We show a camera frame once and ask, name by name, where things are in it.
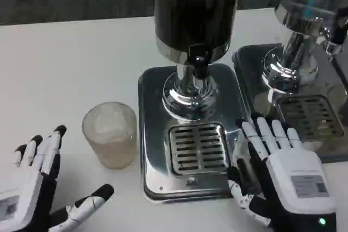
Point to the clear ribbed glass cup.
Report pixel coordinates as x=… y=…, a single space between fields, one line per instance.
x=111 y=135

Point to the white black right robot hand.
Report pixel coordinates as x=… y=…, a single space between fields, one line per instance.
x=293 y=177

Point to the steel drip tray with grid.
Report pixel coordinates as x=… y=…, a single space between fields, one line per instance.
x=190 y=139
x=307 y=101

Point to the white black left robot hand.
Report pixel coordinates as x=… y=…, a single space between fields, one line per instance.
x=32 y=177

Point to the steel drink dispenser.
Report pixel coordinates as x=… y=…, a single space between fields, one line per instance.
x=301 y=31

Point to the dark drink dispenser with tap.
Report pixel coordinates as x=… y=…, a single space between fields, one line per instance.
x=194 y=44

